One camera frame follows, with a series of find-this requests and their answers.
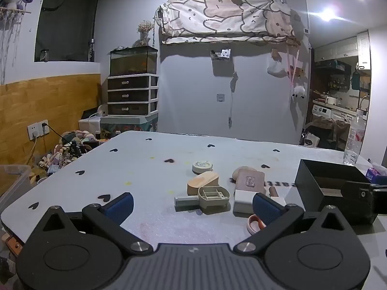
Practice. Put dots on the pile of small toys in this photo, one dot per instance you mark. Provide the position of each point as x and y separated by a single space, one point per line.
65 151

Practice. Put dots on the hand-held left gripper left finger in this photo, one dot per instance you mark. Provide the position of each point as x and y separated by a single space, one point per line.
118 208

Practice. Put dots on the glass jar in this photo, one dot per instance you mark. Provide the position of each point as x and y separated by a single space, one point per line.
44 56

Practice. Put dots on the bear printed cloth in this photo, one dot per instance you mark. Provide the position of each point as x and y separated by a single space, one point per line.
223 16

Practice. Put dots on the blue tissue pack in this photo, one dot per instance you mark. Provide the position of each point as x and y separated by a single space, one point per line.
375 172

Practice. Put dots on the teal cabinet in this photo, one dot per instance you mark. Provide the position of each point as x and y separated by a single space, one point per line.
130 123

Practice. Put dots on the square wall hook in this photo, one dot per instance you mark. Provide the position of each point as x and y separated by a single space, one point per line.
220 97

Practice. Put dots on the white kitchen cabinets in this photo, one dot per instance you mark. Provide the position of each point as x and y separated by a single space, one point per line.
341 46

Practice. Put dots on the white plush sheep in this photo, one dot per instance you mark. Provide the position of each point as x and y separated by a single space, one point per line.
298 93

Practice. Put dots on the white drawer unit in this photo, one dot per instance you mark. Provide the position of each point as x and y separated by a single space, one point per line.
131 95

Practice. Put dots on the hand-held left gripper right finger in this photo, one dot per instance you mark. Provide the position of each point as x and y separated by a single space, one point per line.
266 210

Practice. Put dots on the grey plastic holder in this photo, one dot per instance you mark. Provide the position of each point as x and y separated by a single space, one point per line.
211 199

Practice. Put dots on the black box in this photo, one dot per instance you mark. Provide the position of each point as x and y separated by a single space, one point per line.
311 184

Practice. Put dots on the glass fish tank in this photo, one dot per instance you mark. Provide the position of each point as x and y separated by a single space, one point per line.
133 62

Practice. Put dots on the white hanging bag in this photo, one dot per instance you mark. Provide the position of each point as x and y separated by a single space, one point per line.
276 68

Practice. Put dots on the beige oval disc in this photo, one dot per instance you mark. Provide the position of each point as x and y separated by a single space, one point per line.
243 169

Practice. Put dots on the white wall socket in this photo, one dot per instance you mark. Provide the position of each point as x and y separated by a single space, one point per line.
37 129

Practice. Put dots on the chair with brown cloth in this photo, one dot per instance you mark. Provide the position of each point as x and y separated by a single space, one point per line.
328 130

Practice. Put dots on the round white tin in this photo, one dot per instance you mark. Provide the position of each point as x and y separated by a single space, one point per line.
202 166

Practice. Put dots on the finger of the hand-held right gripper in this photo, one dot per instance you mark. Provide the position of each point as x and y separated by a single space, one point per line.
358 204

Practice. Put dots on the white washing machine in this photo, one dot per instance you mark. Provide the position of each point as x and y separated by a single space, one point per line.
322 113

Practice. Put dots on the small brown cylinder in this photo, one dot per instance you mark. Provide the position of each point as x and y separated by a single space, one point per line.
272 192

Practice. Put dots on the green hanging bag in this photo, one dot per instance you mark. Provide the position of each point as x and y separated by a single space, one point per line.
355 81

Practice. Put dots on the dark window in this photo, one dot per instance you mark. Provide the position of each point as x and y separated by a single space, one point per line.
65 21

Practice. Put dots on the small wall shelf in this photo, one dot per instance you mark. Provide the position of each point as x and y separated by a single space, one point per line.
220 55

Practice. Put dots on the clear plastic bin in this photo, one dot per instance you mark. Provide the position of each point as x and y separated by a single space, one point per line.
13 181

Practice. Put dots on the clear water bottle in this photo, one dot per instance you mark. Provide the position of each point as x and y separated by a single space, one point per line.
354 139

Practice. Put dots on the white cooking pot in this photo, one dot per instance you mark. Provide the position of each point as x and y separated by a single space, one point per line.
331 101

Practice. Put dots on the white shopping bag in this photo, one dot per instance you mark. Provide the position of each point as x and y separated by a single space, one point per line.
311 140

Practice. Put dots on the white side table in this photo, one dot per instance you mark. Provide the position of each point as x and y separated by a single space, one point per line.
90 122

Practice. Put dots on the oval wooden block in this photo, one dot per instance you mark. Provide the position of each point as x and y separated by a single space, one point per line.
201 184

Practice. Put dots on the dried flower vase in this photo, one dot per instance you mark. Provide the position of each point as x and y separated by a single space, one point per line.
145 33

